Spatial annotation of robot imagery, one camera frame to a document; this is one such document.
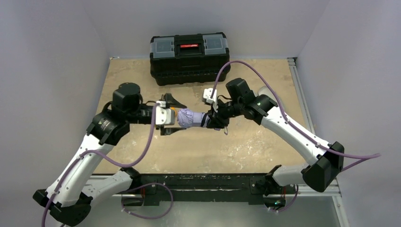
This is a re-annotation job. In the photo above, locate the lilac umbrella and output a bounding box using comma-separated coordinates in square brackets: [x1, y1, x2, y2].
[177, 108, 228, 135]

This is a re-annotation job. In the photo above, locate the black plastic toolbox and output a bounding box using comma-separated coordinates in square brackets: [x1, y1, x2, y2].
[149, 32, 230, 86]

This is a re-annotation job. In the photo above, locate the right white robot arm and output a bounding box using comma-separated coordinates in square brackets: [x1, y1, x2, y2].
[202, 78, 344, 195]

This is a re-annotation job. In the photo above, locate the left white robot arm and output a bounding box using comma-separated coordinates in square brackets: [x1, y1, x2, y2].
[33, 82, 183, 227]

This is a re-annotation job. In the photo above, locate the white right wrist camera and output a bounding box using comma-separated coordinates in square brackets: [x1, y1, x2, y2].
[201, 88, 217, 105]

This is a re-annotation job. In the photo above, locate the aluminium frame rail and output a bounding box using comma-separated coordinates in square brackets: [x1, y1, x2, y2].
[56, 57, 350, 227]

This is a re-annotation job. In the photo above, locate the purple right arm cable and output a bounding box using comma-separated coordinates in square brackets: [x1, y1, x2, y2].
[211, 60, 382, 214]

